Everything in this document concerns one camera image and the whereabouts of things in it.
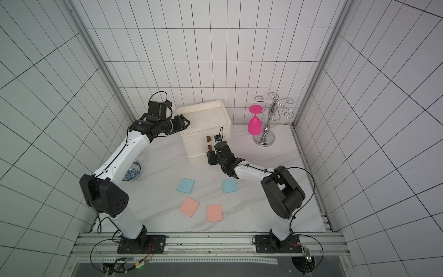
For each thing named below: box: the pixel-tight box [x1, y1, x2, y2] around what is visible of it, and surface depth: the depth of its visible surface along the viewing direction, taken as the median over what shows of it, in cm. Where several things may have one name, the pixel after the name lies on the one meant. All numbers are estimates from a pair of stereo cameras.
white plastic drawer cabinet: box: [174, 100, 232, 165], surface depth 92 cm
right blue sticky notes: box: [221, 178, 239, 194], surface depth 92 cm
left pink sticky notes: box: [178, 196, 201, 218], surface depth 85 cm
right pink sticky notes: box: [206, 204, 223, 223], surface depth 83 cm
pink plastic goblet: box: [248, 104, 264, 136], surface depth 98 cm
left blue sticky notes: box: [175, 177, 195, 194], surface depth 93 cm
